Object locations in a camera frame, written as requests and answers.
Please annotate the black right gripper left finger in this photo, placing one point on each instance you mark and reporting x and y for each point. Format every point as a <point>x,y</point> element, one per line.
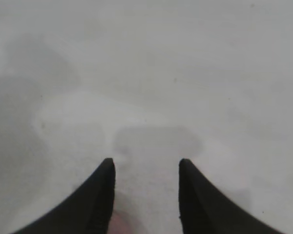
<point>88,207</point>

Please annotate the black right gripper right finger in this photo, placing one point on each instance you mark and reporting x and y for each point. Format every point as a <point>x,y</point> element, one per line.
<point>205,207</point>

